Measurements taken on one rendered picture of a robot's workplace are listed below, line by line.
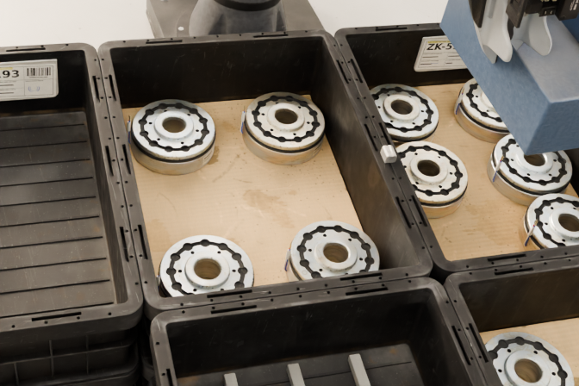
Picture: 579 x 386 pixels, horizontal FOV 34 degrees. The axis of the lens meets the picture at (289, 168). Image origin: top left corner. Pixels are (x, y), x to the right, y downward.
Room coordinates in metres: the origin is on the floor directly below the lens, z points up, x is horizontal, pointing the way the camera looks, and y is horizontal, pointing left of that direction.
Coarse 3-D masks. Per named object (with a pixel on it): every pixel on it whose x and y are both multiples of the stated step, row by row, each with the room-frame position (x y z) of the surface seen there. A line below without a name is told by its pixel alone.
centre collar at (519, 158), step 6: (516, 156) 0.90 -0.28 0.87; (522, 156) 0.90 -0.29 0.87; (540, 156) 0.91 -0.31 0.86; (546, 156) 0.91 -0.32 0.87; (522, 162) 0.89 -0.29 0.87; (546, 162) 0.90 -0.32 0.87; (552, 162) 0.90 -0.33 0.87; (522, 168) 0.88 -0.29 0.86; (528, 168) 0.88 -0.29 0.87; (534, 168) 0.88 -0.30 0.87; (540, 168) 0.88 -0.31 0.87; (546, 168) 0.89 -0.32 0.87
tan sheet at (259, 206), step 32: (224, 128) 0.88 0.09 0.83; (224, 160) 0.82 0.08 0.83; (256, 160) 0.83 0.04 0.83; (320, 160) 0.86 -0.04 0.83; (160, 192) 0.75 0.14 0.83; (192, 192) 0.76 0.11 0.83; (224, 192) 0.77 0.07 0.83; (256, 192) 0.78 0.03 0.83; (288, 192) 0.79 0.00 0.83; (320, 192) 0.80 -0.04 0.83; (160, 224) 0.70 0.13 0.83; (192, 224) 0.71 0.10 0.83; (224, 224) 0.72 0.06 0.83; (256, 224) 0.73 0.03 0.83; (288, 224) 0.74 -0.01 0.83; (352, 224) 0.76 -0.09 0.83; (160, 256) 0.66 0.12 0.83; (256, 256) 0.68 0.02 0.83
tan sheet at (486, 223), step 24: (432, 96) 1.02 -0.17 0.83; (456, 96) 1.03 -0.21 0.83; (456, 120) 0.98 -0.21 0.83; (456, 144) 0.94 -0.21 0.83; (480, 144) 0.95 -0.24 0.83; (480, 168) 0.90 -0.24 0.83; (480, 192) 0.86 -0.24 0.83; (456, 216) 0.81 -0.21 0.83; (480, 216) 0.82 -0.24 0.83; (504, 216) 0.82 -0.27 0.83; (456, 240) 0.77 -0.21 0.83; (480, 240) 0.78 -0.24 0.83; (504, 240) 0.78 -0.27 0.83
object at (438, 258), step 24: (408, 24) 1.04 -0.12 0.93; (432, 24) 1.05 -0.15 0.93; (360, 72) 0.92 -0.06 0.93; (360, 96) 0.88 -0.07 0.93; (384, 144) 0.80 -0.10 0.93; (408, 192) 0.73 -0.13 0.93; (432, 240) 0.67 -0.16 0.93; (456, 264) 0.65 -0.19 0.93; (480, 264) 0.65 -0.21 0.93; (504, 264) 0.66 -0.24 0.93
